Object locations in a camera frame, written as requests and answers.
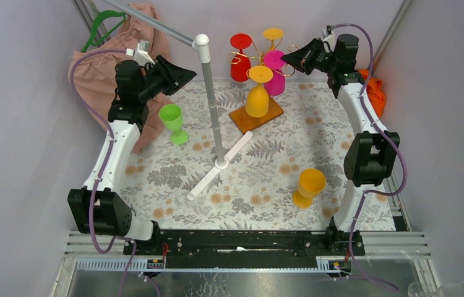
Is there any red wine glass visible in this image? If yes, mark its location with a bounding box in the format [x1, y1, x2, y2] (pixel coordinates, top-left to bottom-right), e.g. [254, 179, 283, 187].
[230, 33, 252, 82]

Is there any white clothes stand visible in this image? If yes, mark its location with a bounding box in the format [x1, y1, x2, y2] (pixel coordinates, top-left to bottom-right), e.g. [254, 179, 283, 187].
[106, 0, 253, 201]

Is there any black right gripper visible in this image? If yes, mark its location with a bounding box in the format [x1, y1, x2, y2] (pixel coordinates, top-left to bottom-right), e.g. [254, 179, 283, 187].
[280, 38, 337, 76]

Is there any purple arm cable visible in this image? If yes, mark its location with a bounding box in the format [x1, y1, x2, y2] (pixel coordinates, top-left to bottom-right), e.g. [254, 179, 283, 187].
[332, 23, 408, 293]
[69, 49, 163, 297]

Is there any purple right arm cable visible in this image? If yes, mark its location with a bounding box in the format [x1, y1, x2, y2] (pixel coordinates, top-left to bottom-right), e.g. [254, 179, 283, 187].
[332, 23, 408, 293]

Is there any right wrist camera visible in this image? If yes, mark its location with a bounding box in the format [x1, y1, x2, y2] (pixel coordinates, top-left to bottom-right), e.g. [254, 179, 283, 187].
[322, 25, 337, 53]

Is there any orange crumpled cloth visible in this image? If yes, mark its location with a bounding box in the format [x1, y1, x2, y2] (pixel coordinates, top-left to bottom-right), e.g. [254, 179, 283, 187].
[366, 77, 386, 118]

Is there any green clothes hanger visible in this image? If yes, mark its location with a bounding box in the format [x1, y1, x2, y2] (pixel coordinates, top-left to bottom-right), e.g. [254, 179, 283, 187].
[80, 10, 127, 53]

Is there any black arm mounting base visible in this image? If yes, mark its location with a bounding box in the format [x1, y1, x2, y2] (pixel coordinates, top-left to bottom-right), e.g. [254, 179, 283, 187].
[135, 226, 366, 269]

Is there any pink wine glass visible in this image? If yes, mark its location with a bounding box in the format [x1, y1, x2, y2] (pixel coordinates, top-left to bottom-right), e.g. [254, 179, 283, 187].
[264, 49, 286, 97]

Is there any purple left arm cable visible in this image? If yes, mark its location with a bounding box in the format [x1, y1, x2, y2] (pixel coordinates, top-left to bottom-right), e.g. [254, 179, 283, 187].
[69, 49, 163, 297]

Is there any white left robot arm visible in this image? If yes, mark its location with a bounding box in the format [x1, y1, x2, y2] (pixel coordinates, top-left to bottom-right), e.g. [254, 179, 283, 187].
[67, 56, 196, 254]

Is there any green wine glass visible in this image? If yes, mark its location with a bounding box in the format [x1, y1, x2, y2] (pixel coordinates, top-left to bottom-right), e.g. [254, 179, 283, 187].
[158, 104, 189, 145]

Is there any yellow wine glass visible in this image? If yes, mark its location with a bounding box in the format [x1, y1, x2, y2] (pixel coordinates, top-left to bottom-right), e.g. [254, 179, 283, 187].
[291, 168, 327, 209]
[245, 65, 273, 117]
[262, 27, 285, 51]

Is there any aluminium front frame rail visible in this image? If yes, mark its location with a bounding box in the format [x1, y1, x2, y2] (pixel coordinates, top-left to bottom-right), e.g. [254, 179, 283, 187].
[50, 231, 440, 296]

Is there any wooden rack base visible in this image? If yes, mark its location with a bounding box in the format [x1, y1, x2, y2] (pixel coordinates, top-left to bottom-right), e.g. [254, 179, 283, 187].
[229, 96, 284, 134]

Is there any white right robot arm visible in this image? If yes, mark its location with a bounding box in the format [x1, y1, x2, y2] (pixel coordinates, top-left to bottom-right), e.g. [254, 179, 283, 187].
[281, 33, 400, 232]

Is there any pink cloth garment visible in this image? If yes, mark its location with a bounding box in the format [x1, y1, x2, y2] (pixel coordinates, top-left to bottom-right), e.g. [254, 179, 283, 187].
[74, 17, 171, 154]

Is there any yellow wine glass front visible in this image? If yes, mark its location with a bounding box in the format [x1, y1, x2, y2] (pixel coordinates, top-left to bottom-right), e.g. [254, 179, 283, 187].
[245, 65, 273, 117]

